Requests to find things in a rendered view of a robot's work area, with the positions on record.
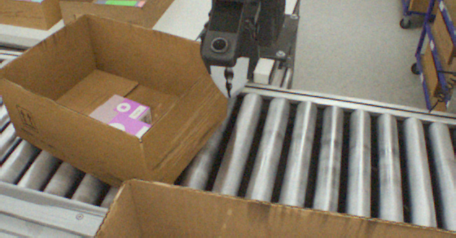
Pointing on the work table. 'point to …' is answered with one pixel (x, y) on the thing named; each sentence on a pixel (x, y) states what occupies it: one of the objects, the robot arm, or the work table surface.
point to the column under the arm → (271, 19)
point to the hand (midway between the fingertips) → (229, 94)
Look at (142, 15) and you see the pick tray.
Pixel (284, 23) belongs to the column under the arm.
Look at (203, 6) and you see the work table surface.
